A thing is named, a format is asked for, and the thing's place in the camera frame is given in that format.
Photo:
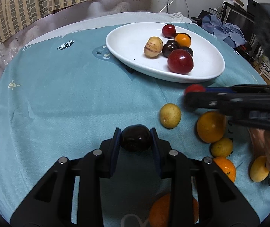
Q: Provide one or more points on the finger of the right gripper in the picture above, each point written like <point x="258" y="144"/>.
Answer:
<point x="241" y="89"/>
<point x="206" y="100"/>

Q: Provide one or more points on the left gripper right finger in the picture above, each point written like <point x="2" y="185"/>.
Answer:
<point x="220" y="203"/>

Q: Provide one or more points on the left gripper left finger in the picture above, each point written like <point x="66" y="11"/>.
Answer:
<point x="49" y="203"/>

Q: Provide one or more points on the orange yellow lemon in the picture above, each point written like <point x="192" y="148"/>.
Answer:
<point x="211" y="126"/>

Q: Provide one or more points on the small red cherry tomato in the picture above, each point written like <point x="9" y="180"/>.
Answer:
<point x="195" y="88"/>

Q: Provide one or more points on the orange mandarin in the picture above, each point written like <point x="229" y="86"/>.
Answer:
<point x="159" y="212"/>
<point x="227" y="167"/>

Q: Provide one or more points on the small yellow green fruit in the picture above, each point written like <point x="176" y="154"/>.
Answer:
<point x="222" y="148"/>

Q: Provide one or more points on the spotted yellow pear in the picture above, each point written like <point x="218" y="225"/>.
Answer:
<point x="258" y="171"/>

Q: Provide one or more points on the small yellow fruit back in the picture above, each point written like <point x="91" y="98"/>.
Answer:
<point x="170" y="115"/>

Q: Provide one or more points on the large red apple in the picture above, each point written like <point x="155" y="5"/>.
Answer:
<point x="180" y="61"/>

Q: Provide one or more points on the dark plum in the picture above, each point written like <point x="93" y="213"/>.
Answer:
<point x="136" y="139"/>
<point x="187" y="49"/>
<point x="167" y="49"/>
<point x="173" y="42"/>

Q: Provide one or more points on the small orange kumquat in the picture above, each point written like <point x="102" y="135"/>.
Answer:
<point x="183" y="40"/>

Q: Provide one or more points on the brown tan potato fruit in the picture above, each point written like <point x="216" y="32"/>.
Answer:
<point x="153" y="47"/>

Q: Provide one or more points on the red plum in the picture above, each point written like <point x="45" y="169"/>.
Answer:
<point x="169" y="31"/>

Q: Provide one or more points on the dark plum front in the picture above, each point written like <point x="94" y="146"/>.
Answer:
<point x="136" y="139"/>

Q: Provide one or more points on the blue clothes pile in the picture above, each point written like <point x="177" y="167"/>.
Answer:
<point x="229" y="33"/>

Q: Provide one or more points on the teal printed tablecloth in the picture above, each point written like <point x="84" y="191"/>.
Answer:
<point x="64" y="96"/>

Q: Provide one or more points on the white oval plate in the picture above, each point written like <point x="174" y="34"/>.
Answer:
<point x="127" y="44"/>

